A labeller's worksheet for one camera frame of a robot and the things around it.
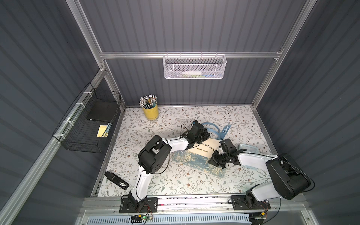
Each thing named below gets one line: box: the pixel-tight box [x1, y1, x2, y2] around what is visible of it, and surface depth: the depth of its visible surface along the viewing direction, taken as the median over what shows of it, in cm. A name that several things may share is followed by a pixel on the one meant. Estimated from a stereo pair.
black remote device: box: [104, 171, 130, 191], surface depth 80 cm
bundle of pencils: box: [139, 93, 158, 110], surface depth 103 cm
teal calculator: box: [240, 143, 259, 154], surface depth 96 cm
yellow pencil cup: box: [142, 103, 159, 121], surface depth 107 cm
